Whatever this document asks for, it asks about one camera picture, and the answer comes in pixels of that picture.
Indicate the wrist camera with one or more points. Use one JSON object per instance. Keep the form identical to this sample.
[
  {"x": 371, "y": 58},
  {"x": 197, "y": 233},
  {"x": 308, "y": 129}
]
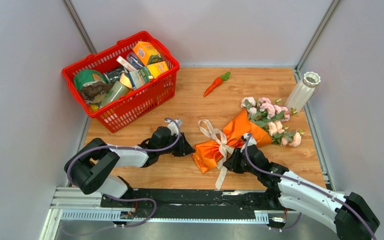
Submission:
[
  {"x": 174, "y": 126},
  {"x": 248, "y": 140}
]

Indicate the white red small box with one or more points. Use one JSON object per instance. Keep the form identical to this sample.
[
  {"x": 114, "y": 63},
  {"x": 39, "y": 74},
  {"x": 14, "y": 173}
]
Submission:
[{"x": 127, "y": 66}]

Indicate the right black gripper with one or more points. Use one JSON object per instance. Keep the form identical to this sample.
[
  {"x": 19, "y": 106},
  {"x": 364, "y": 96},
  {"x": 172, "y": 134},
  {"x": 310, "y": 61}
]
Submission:
[{"x": 231, "y": 163}]

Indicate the green round package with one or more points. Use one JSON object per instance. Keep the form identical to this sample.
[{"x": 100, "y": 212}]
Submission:
[{"x": 87, "y": 77}]

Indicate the cream ribbon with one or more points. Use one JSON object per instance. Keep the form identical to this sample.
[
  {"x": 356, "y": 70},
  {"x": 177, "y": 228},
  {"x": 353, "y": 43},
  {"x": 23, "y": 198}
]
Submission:
[{"x": 217, "y": 135}]

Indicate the white ribbed ceramic vase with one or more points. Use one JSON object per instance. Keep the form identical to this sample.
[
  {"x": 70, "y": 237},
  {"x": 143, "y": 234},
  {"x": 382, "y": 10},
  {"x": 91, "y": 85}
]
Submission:
[{"x": 305, "y": 88}]

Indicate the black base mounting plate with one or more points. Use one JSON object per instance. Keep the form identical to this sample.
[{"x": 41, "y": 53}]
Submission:
[{"x": 202, "y": 204}]

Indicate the orange toy carrot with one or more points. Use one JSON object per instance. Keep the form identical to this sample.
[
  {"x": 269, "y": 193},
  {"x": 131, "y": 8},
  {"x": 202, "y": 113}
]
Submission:
[{"x": 217, "y": 82}]

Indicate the dark snack packet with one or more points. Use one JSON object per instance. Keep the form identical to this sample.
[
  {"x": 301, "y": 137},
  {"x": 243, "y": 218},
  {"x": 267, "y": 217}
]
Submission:
[{"x": 115, "y": 74}]

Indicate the red plastic shopping basket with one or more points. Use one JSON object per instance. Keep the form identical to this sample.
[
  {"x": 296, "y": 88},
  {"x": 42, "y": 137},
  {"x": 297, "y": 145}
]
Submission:
[{"x": 120, "y": 113}]

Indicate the orange wrapping paper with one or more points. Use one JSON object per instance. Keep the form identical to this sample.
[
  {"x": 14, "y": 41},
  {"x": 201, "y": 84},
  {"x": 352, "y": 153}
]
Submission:
[{"x": 207, "y": 153}]

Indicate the aluminium rail frame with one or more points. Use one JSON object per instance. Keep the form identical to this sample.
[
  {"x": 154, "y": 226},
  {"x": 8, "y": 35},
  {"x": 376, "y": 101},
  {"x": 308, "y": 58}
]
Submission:
[{"x": 76, "y": 216}]

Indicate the pink flower bouquet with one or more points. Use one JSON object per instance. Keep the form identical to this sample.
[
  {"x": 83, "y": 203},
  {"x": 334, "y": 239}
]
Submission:
[{"x": 270, "y": 116}]

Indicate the yellow sponge pack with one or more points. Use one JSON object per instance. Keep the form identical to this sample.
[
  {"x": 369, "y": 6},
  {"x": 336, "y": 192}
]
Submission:
[{"x": 154, "y": 70}]

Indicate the green scrub sponge box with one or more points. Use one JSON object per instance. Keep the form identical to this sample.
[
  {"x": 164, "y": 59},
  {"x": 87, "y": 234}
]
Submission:
[{"x": 140, "y": 77}]

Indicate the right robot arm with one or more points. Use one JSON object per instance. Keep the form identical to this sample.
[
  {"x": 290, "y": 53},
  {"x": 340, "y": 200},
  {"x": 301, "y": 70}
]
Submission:
[{"x": 349, "y": 216}]

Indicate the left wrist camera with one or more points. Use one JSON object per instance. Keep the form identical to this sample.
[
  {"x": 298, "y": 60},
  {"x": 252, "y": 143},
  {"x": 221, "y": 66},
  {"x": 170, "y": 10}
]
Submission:
[{"x": 174, "y": 126}]

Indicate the orange green box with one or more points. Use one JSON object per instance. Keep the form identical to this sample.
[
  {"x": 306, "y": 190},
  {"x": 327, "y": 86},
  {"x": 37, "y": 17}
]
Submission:
[{"x": 147, "y": 53}]

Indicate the brown crumpled bag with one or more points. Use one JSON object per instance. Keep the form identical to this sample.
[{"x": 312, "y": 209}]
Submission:
[{"x": 95, "y": 92}]

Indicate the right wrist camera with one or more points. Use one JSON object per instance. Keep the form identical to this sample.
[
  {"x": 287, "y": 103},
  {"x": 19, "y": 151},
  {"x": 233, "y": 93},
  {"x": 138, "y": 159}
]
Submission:
[{"x": 248, "y": 140}]

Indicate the green cylinder bottle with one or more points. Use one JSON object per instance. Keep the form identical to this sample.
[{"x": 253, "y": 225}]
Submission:
[{"x": 117, "y": 91}]

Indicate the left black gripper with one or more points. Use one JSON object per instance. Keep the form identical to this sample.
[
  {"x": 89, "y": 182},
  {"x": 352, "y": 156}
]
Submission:
[{"x": 184, "y": 148}]

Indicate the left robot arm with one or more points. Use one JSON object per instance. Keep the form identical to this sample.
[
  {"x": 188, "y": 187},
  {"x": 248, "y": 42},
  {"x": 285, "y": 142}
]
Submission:
[{"x": 90, "y": 169}]

